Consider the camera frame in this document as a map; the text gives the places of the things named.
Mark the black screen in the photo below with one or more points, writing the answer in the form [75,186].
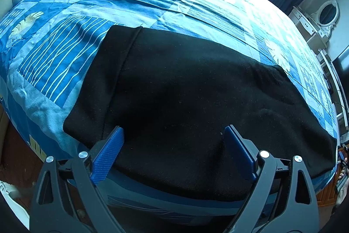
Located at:
[342,74]

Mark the black pants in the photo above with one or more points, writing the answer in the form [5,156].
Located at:
[177,99]

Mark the white dressing table with mirror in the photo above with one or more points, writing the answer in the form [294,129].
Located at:
[327,14]

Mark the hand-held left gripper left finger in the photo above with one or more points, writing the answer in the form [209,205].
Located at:
[109,151]

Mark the blue patterned bedsheet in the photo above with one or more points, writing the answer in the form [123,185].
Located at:
[54,63]

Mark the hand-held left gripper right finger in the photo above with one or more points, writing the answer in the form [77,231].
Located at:
[240,151]

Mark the white shoe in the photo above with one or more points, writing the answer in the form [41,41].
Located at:
[11,192]

